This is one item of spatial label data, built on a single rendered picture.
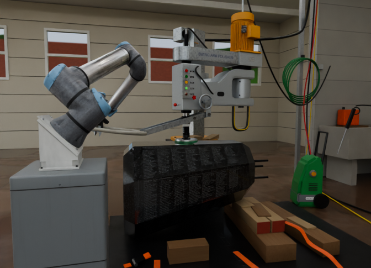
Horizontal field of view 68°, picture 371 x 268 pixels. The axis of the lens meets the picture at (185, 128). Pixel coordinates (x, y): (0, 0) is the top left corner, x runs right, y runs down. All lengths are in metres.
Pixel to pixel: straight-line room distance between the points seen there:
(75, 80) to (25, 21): 7.67
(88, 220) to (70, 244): 0.13
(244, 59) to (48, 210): 2.20
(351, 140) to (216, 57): 2.62
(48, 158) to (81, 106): 0.29
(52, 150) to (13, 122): 7.51
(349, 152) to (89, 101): 3.86
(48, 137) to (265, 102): 8.85
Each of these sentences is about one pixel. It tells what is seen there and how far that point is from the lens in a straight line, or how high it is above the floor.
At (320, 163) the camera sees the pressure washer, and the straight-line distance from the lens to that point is 3.52.
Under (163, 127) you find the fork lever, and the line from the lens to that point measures 2.46.
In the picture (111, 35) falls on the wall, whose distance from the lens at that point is 8.76.
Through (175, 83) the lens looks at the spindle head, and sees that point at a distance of 2.60.
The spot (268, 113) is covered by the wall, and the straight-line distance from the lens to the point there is 9.92.
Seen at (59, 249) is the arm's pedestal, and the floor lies 0.50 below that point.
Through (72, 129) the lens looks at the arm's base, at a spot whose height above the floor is 1.04.
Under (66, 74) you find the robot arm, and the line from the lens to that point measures 1.50.
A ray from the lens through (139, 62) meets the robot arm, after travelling 1.95.
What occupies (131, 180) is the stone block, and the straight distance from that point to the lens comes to 2.20.
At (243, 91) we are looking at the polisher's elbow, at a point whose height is 1.31.
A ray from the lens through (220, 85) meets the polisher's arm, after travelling 2.71.
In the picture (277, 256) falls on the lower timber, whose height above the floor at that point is 0.06.
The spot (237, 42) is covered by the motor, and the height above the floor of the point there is 1.80.
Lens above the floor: 1.15
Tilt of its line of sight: 4 degrees down
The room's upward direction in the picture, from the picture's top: straight up
